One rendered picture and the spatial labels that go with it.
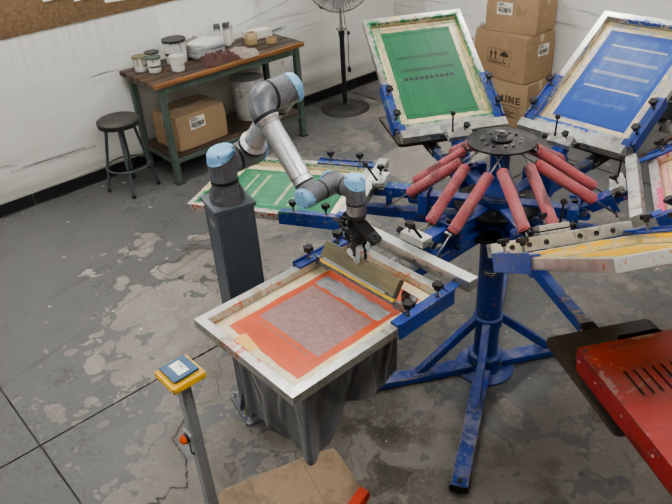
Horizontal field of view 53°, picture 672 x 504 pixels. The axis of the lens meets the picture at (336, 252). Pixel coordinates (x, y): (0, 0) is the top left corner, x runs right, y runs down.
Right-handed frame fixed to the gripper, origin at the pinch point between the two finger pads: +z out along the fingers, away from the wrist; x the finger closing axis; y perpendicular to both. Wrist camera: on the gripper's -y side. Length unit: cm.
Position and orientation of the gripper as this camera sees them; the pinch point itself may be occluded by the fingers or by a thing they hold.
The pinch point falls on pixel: (362, 260)
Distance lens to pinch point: 260.1
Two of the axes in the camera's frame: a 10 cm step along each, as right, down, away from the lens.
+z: 0.6, 8.4, 5.3
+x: -7.4, 4.0, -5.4
